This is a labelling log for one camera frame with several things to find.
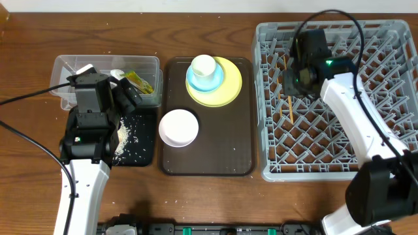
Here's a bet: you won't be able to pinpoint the dark brown serving tray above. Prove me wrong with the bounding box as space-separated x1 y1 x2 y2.
159 57 257 176

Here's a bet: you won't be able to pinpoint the grey dishwasher rack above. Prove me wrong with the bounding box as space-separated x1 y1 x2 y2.
251 20 417 182

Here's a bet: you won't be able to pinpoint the black cable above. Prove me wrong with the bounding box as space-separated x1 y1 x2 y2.
0 82 78 235
293 8 418 187

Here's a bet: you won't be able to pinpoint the black plastic tray bin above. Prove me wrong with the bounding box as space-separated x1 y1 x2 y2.
112 109 157 167

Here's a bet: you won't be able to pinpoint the left black cable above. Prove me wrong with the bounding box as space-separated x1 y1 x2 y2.
0 82 78 235

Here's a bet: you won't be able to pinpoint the rice leftovers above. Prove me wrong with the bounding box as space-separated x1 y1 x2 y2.
113 117 146 165

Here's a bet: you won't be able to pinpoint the white tissue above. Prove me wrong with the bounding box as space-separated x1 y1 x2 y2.
110 69 125 80

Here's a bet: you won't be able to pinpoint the clear plastic bin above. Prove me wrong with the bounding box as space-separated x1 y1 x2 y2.
50 55 163 108

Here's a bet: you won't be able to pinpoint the yellow-green plate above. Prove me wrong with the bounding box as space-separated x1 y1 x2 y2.
185 57 243 108

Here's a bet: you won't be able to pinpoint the wooden chopstick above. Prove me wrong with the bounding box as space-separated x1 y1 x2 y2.
276 62 283 118
283 55 294 125

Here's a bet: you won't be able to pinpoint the light blue saucer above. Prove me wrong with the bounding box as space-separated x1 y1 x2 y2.
186 63 223 93

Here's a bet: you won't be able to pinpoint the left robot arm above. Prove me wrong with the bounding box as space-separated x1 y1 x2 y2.
54 73 142 234

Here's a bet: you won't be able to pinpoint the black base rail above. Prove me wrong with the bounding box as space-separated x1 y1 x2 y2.
95 214 323 235

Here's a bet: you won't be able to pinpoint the white bowl with rice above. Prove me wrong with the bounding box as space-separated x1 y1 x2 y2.
159 109 199 148

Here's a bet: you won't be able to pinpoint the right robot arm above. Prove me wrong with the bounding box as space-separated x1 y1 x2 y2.
283 55 417 234

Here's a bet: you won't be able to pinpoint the right black cable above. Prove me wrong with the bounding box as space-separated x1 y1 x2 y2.
293 8 418 187

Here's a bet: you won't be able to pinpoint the green yellow snack wrapper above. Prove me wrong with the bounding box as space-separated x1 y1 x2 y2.
122 70 154 94

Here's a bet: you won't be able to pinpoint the white cup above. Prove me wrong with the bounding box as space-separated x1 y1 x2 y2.
191 54 216 86

